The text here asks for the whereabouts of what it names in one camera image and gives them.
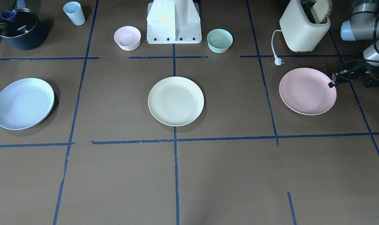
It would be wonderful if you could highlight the toast slice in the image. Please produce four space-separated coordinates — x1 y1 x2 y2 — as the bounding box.
312 0 332 24

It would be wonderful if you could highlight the cream plate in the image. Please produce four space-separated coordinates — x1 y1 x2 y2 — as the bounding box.
148 76 205 127

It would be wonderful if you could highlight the dark blue saucepan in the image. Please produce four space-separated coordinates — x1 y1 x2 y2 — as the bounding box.
0 0 48 50

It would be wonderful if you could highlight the pink bowl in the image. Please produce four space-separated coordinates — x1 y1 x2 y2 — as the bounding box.
114 26 141 51

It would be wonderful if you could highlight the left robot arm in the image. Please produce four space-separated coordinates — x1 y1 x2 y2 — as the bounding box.
328 0 379 88

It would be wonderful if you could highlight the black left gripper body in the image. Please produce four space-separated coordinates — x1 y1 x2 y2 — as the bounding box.
332 61 379 87

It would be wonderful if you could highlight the green bowl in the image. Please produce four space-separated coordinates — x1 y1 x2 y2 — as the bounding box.
207 29 234 53

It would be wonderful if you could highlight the blue plate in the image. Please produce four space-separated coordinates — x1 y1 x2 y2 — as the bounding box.
0 78 55 130

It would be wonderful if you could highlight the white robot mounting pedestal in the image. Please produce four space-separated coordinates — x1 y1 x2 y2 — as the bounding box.
146 0 202 44

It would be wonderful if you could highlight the light blue cup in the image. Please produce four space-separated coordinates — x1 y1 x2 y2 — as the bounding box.
63 1 85 26

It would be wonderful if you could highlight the white power cord with plug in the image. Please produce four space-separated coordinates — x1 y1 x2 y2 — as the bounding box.
271 30 285 66

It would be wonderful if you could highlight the pink plate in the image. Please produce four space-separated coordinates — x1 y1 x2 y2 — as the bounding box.
278 68 337 116

